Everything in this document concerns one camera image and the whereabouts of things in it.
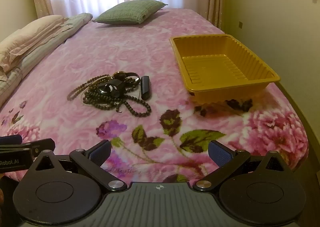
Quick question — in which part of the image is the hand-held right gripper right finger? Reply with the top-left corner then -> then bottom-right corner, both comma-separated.
193,140 -> 292,192

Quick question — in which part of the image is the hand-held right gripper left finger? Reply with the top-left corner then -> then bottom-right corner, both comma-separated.
30,140 -> 128,192

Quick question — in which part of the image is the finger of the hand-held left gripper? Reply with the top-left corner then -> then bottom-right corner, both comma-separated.
0,135 -> 23,146
21,138 -> 56,155

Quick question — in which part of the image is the white pearl necklace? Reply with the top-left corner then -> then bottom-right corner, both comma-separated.
79,77 -> 142,108

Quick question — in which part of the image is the dark bead necklace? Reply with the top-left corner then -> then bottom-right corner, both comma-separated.
81,85 -> 152,118

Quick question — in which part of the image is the black round bangle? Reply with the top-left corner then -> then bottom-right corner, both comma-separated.
98,79 -> 123,98

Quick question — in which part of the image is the brown bead necklace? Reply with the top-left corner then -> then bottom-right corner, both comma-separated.
66,74 -> 114,101

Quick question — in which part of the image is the black tube case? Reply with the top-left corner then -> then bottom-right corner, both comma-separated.
140,75 -> 152,100

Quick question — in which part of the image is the yellow plastic tray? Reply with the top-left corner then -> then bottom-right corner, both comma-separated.
169,34 -> 281,105

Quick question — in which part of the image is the striped folded quilt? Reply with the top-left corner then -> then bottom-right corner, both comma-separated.
0,13 -> 93,108

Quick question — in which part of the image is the pink folded quilt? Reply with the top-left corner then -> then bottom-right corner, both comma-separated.
0,15 -> 69,73

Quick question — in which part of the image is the green checked pillow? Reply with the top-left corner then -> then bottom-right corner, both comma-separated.
92,0 -> 168,25

